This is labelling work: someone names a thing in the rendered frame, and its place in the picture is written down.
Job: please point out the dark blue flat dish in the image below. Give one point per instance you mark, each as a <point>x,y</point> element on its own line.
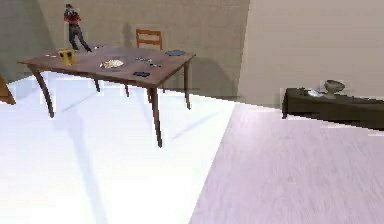
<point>175,52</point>

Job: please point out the dark blue phone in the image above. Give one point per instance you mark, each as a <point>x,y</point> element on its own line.
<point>141,74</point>

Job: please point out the dark blue remote control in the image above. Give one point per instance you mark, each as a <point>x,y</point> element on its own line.
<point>144,59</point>

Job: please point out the orange wooden chair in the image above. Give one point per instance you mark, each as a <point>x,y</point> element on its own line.
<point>148,35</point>

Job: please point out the white plate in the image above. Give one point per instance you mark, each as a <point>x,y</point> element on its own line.
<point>112,63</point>

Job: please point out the small dark object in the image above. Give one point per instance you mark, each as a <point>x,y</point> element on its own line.
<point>302,91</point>

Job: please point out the brown wooden dining table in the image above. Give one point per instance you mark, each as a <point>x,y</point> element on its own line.
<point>86,63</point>

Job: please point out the silver flat object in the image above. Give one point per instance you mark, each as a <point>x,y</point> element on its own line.
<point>315,93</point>

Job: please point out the yellow box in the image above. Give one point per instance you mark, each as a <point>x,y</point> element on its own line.
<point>67,56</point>

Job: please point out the grey bowl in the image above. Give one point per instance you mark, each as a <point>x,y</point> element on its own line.
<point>334,86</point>

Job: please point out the red and black figurine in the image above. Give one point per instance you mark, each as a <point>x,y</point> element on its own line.
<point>75,28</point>

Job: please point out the dark brown low table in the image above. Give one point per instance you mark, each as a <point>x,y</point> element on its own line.
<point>336,106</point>

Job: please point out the small pale utensil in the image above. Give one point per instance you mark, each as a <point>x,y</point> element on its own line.
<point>51,55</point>

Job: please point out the orange wooden furniture corner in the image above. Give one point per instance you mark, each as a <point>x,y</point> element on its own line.
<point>5,93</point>

